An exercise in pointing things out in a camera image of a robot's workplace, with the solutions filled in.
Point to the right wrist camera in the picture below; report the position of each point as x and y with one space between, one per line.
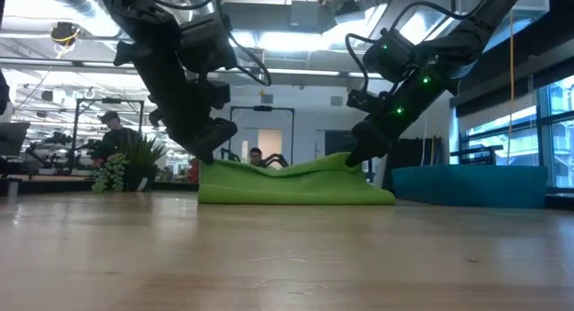
365 100

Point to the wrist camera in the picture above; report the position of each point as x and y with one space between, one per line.
219 95
365 100

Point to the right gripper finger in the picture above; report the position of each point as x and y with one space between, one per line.
372 138
359 158

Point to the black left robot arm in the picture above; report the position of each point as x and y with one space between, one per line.
152 55

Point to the person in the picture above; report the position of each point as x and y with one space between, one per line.
114 138
256 156

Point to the black cabinet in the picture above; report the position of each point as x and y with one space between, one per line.
338 143

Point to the black metal rack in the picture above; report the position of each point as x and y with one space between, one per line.
475 153

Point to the background black robot arm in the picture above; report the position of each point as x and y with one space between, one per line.
229 155
45 143
275 159

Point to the red chair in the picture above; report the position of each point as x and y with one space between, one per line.
193 170

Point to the teal fabric basket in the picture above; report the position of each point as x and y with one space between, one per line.
471 185

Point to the green artificial potted plant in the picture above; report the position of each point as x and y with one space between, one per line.
134 163

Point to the black aluminium table frame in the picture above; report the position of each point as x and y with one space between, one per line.
58 185

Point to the beige door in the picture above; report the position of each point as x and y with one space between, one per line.
270 143

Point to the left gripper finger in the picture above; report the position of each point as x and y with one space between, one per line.
217 134
192 145

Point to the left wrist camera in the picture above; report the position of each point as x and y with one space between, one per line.
219 95

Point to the grey wall vent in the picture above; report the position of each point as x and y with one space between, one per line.
336 101
266 98

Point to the green microfiber towel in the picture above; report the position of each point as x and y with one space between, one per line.
291 185

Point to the black monitor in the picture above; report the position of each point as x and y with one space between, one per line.
13 138

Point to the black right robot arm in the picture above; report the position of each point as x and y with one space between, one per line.
471 33

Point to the black leaning panel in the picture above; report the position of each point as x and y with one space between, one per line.
412 163

